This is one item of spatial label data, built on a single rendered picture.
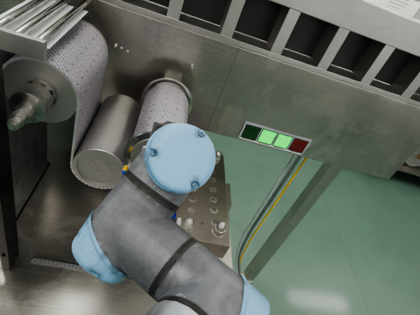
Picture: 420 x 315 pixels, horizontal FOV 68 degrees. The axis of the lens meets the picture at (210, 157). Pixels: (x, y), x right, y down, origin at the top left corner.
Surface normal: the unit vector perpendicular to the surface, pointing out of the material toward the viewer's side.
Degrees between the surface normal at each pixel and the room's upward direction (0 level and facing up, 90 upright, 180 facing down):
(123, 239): 49
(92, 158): 90
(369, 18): 90
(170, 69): 90
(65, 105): 90
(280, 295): 0
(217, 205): 0
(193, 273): 19
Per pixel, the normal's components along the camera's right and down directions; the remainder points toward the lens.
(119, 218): -0.08, -0.25
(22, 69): 0.01, 0.63
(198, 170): 0.22, 0.01
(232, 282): 0.43, -0.80
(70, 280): 0.32, -0.73
